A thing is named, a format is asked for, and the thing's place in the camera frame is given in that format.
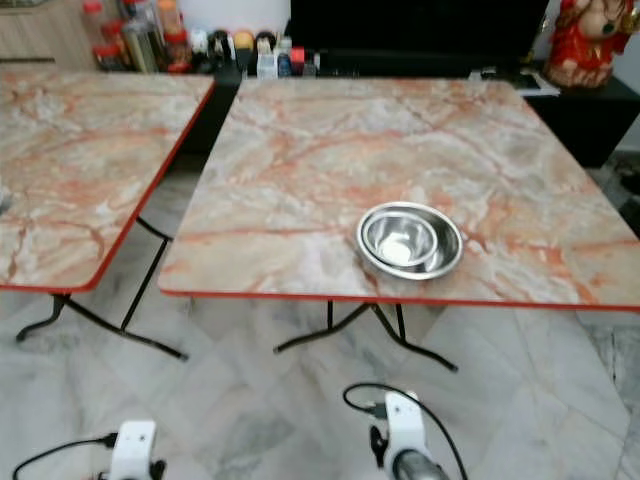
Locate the black figurine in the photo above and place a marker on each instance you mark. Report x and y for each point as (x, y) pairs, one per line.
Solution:
(220, 48)
(265, 42)

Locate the red and gold statue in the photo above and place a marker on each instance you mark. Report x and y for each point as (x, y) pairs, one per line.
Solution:
(582, 42)

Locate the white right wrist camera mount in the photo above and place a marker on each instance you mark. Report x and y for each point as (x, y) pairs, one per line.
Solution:
(405, 420)

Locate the large steel bowl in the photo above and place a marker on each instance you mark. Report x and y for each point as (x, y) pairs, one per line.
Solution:
(451, 245)

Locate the white figurine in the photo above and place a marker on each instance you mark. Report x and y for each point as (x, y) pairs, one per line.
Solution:
(198, 42)

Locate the small white container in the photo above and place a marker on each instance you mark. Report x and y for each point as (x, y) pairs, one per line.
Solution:
(267, 65)

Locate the marble-top folding table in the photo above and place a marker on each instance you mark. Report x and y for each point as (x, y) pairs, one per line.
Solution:
(300, 180)
(80, 150)

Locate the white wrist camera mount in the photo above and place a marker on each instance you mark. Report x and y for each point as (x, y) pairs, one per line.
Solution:
(133, 450)
(405, 420)

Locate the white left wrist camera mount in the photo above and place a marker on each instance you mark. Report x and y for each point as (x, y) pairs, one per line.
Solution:
(133, 450)

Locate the clear bottle red cap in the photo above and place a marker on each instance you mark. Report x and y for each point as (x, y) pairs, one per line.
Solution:
(95, 20)

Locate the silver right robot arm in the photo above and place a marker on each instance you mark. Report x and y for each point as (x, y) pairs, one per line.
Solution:
(420, 468)

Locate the small red container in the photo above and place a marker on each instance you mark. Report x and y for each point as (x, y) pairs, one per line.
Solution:
(297, 60)

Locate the small red-lid jar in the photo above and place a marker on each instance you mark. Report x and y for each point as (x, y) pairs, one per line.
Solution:
(111, 56)

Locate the yellow-head figurine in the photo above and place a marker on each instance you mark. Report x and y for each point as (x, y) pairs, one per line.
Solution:
(243, 44)

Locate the black television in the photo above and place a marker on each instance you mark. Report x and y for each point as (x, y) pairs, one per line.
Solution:
(420, 22)

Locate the orange-filled bottle red cap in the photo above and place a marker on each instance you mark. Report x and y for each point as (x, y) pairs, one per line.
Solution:
(171, 26)

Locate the small steel bowl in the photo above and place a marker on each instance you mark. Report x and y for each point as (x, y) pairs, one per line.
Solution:
(396, 240)

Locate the light wooden cabinet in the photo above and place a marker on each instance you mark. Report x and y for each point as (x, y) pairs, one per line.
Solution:
(50, 35)

